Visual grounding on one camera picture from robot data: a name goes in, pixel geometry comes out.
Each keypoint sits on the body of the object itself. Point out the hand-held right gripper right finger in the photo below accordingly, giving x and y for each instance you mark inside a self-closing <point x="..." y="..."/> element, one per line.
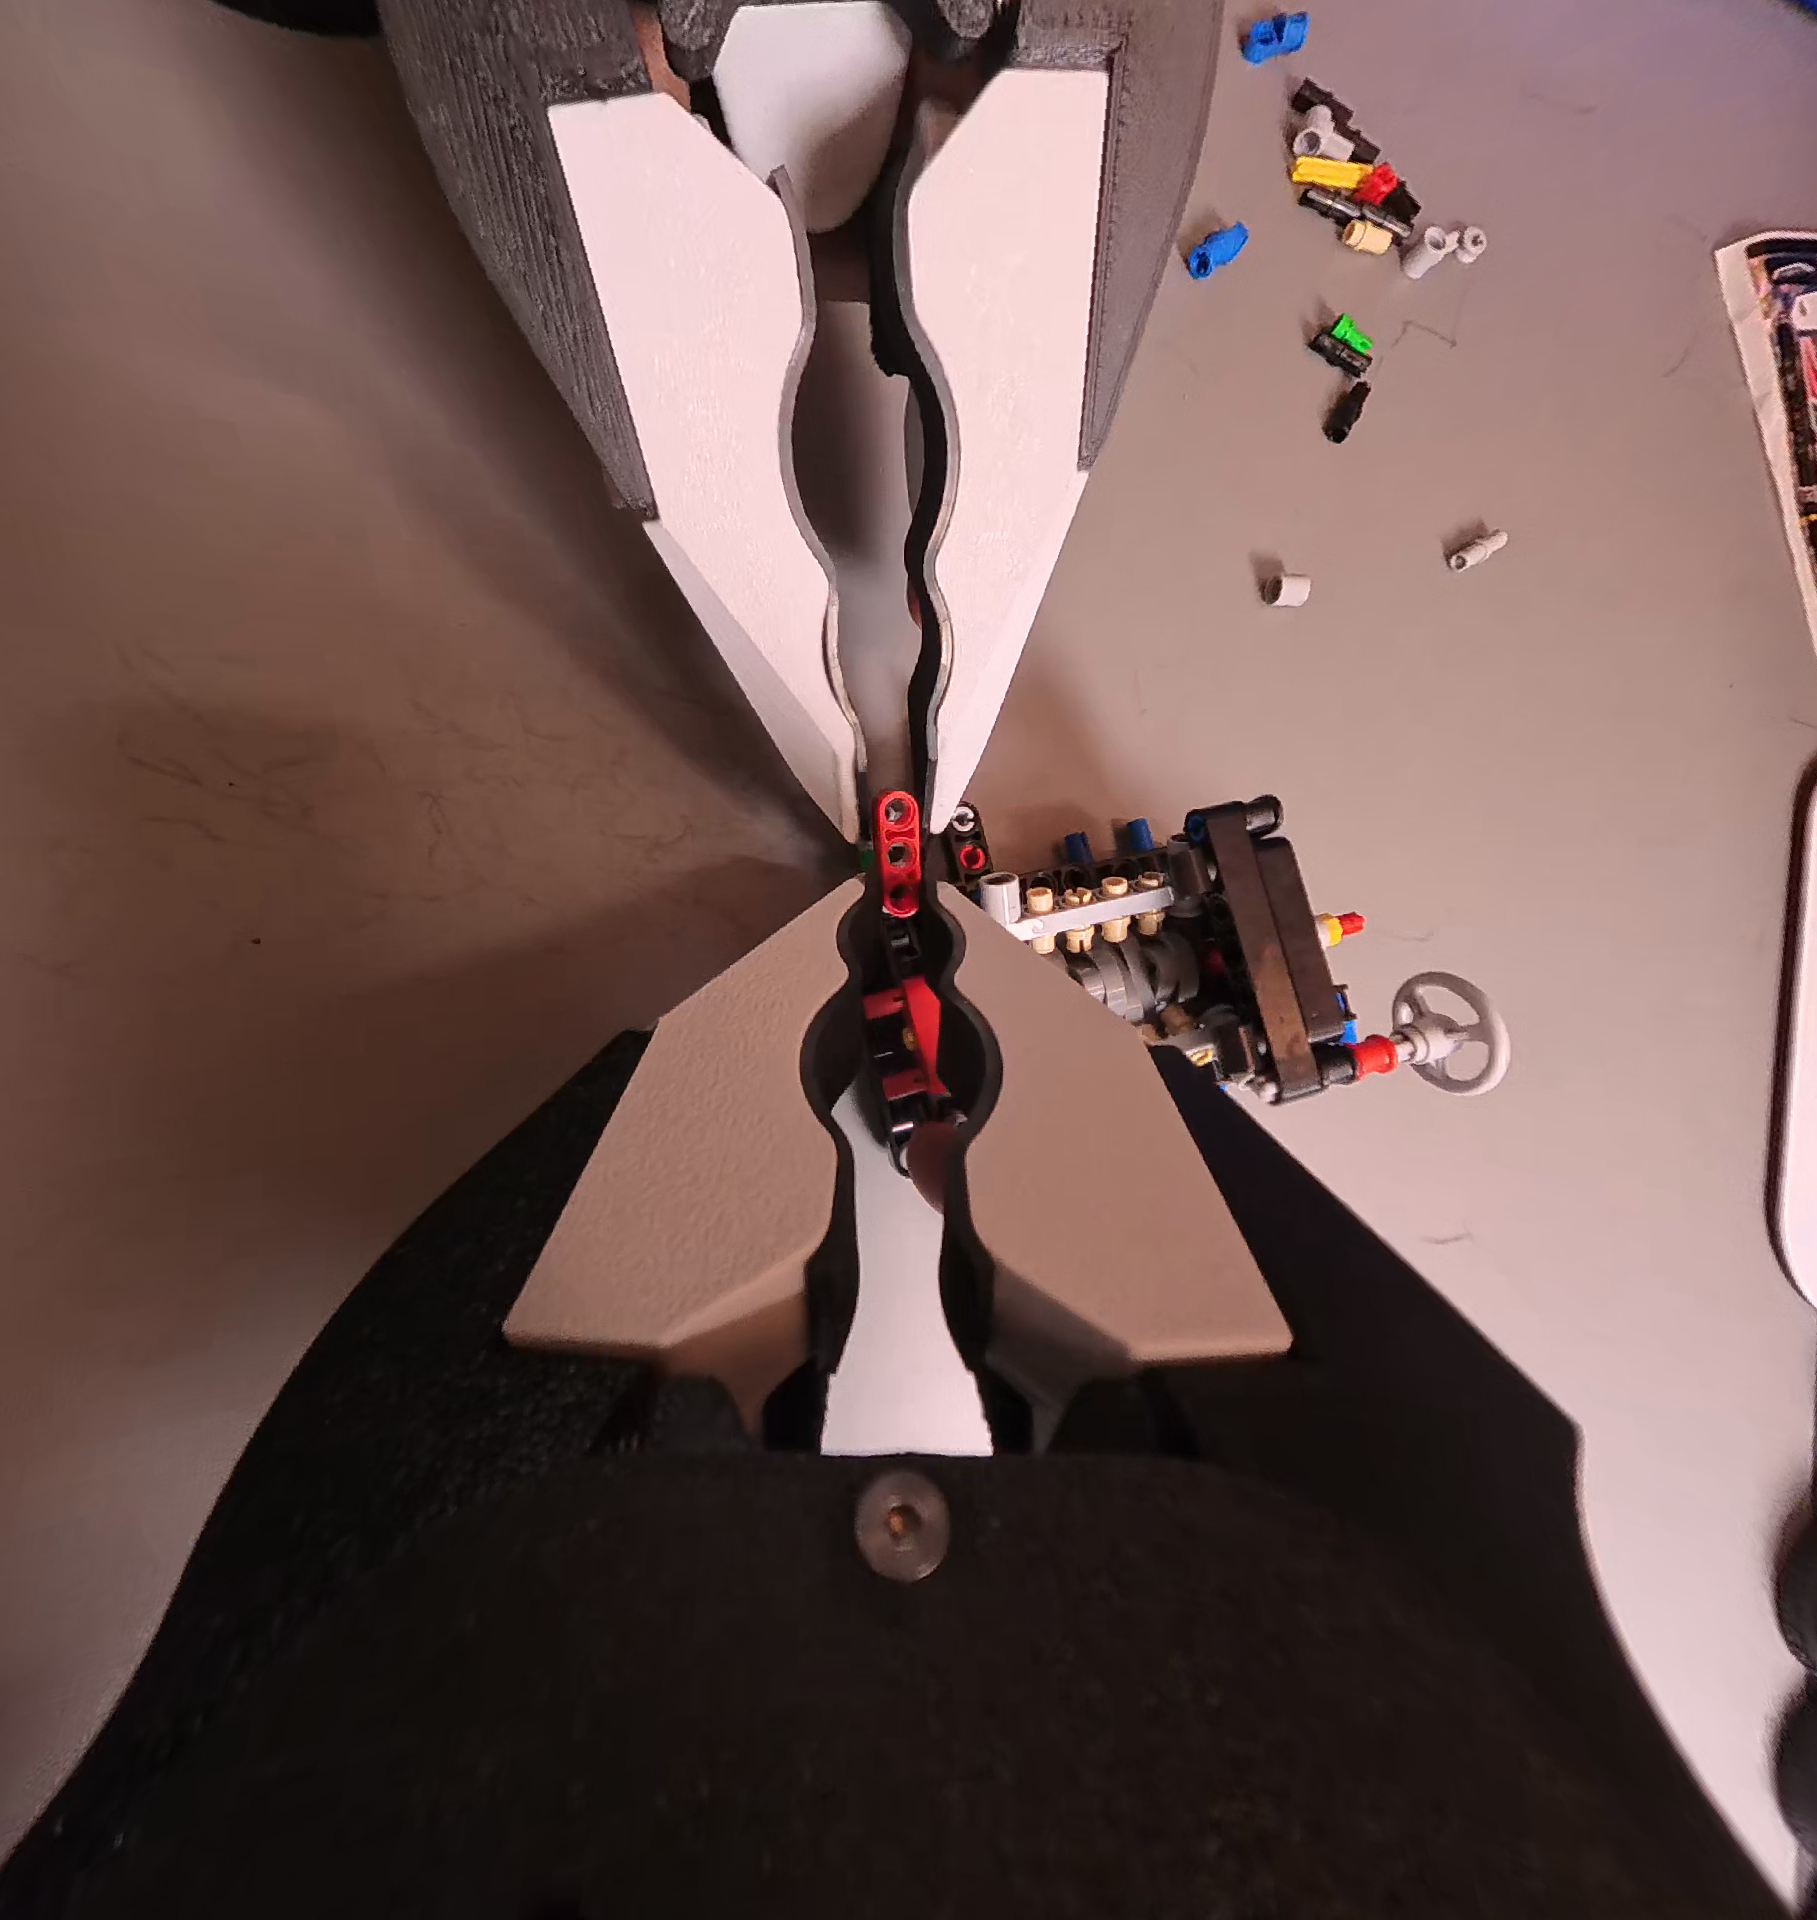
<point x="1118" y="1200"/>

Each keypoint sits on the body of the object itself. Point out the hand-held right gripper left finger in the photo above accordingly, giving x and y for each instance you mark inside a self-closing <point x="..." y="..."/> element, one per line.
<point x="683" y="1200"/>

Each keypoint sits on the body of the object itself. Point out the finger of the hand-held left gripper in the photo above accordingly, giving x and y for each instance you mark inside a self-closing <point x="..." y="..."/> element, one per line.
<point x="683" y="300"/>
<point x="1020" y="300"/>

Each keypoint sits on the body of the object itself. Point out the lego car chassis assembly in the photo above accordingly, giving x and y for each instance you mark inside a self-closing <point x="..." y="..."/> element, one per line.
<point x="1268" y="960"/>

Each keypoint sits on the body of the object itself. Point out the red lego beam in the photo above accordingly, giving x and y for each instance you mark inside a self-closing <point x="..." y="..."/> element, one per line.
<point x="898" y="854"/>

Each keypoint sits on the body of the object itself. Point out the blue lego pin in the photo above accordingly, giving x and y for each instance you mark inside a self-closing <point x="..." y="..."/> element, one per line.
<point x="1274" y="35"/>
<point x="1217" y="251"/>

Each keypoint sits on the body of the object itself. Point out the green and black lego piece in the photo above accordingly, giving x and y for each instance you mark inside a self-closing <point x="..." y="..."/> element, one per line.
<point x="1343" y="341"/>

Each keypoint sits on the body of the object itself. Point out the black lego pin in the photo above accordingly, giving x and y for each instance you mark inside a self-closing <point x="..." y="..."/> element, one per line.
<point x="1348" y="410"/>

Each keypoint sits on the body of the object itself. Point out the small multicoloured lego piece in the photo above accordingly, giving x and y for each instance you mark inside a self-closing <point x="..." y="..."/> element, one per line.
<point x="1350" y="173"/>

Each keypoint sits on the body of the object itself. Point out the tan lego pin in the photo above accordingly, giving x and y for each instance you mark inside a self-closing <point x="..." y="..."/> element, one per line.
<point x="1373" y="233"/>

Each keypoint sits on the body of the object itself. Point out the grey lego tube connector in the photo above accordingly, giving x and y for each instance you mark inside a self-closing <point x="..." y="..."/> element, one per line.
<point x="1284" y="590"/>

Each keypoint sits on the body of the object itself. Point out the light grey lego connector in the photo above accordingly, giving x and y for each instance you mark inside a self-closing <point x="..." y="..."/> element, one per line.
<point x="1441" y="248"/>

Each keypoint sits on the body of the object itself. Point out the grey lego pin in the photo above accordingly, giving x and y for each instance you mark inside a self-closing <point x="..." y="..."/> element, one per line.
<point x="1473" y="551"/>

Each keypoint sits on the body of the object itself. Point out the person's right hand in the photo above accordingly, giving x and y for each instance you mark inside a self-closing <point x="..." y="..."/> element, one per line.
<point x="934" y="1173"/>

